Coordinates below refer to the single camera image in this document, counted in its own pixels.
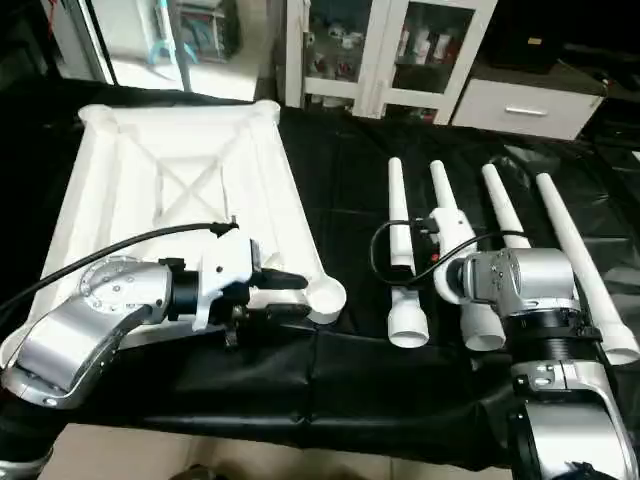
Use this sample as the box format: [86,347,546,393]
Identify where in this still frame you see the black work surface mat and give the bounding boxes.
[0,80,640,471]

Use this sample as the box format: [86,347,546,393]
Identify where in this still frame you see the white plastic table top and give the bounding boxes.
[0,100,348,373]

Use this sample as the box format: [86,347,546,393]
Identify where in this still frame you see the white plastic table leg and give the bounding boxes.
[386,156,433,350]
[482,163,536,251]
[536,172,640,366]
[430,160,508,353]

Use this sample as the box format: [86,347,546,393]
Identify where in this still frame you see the white drawer unit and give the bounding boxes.
[452,68,606,141]

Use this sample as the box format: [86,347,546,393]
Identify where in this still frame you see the colourful background box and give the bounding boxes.
[150,0,241,66]

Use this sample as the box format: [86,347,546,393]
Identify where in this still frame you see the white glass door cabinet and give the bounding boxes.
[285,0,498,126]

